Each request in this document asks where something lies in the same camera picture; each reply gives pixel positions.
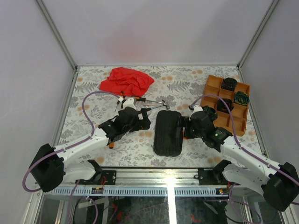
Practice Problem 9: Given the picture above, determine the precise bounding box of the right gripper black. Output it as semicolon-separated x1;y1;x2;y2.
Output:
171;116;205;139

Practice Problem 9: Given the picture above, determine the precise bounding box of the black plastic tool case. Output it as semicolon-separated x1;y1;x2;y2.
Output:
153;110;183;157

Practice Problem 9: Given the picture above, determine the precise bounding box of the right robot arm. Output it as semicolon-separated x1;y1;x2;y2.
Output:
176;111;299;211

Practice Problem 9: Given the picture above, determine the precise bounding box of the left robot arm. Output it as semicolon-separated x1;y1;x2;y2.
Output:
29;107;151;192

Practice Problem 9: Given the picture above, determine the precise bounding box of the steel claw hammer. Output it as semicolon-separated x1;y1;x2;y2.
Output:
143;100;170;110

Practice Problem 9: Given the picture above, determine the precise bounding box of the dark floral rolled cloth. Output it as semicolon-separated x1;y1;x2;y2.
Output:
202;105;218;122

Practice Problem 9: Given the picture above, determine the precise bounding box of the red crumpled cloth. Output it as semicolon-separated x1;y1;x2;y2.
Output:
99;67;155;97

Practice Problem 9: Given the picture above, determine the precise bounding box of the black orange rolled cloth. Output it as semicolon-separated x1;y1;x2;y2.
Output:
216;98;234;114

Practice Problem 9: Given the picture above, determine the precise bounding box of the wooden compartment tray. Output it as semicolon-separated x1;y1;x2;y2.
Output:
200;75;250;136

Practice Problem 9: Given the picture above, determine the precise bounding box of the dark rolled cloth top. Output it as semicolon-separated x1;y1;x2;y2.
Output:
221;77;237;91

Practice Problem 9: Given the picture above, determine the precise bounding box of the blue green rolled cloth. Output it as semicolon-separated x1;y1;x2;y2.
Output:
234;91;249;106

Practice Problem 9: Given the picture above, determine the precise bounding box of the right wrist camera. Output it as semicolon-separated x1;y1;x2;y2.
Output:
189;105;203;117

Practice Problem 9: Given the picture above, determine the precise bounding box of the aluminium front rail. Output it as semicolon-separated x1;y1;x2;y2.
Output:
35;167;287;187

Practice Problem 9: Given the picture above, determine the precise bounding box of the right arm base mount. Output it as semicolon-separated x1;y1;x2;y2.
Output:
198;168;234;186

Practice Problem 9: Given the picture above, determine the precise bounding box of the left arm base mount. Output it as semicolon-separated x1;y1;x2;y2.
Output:
79;170;117;186

